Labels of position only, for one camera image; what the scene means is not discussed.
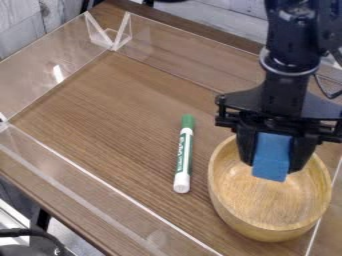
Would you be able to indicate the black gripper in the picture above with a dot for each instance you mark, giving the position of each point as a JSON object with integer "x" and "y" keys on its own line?
{"x": 309, "y": 118}

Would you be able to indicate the blue block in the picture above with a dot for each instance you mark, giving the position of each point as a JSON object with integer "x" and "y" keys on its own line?
{"x": 272, "y": 158}

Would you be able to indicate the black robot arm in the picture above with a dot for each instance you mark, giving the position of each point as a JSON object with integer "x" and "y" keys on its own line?
{"x": 305, "y": 33}

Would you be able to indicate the brown wooden bowl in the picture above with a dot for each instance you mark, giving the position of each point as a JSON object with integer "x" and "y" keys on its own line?
{"x": 267, "y": 210}

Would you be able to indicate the green white marker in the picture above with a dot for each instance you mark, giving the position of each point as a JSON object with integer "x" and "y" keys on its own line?
{"x": 182, "y": 177}

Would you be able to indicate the black equipment under table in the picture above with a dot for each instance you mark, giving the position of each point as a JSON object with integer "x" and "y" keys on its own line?
{"x": 25, "y": 240}

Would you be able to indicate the clear acrylic front wall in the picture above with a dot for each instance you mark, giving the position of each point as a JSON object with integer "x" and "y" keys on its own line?
{"x": 132, "y": 228}

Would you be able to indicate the clear acrylic corner bracket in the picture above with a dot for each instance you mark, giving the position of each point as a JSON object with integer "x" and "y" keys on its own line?
{"x": 110, "y": 38}

